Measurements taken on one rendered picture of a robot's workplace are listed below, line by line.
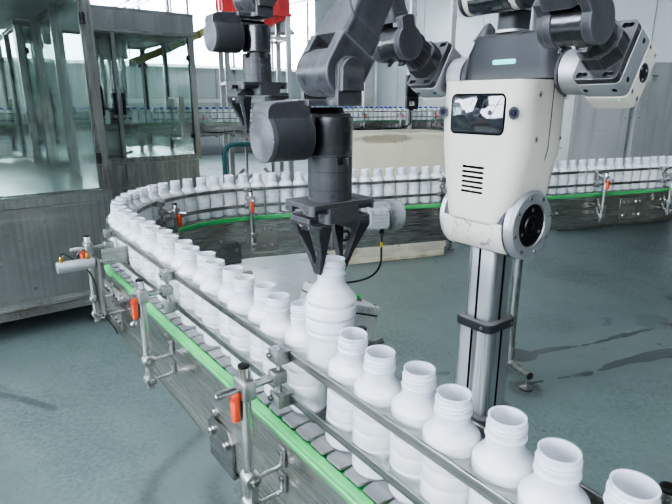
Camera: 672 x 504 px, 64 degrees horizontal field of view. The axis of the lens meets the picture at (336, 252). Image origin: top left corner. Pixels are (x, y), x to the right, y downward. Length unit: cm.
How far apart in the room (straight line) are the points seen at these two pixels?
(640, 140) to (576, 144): 92
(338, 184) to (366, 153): 411
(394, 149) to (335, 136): 423
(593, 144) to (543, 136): 559
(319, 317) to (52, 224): 316
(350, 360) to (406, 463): 14
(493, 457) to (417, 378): 11
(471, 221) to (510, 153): 18
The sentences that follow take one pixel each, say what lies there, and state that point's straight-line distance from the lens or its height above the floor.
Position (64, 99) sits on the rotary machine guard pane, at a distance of 374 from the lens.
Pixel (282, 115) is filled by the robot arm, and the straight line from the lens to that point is 63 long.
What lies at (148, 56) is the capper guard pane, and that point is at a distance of 588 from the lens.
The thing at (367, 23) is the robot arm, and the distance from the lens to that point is 69.
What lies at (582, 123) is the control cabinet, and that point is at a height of 122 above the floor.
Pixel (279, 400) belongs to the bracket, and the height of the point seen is 104.
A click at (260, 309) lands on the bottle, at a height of 113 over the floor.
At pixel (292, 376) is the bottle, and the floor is 107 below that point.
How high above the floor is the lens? 145
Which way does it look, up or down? 16 degrees down
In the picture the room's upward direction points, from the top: straight up
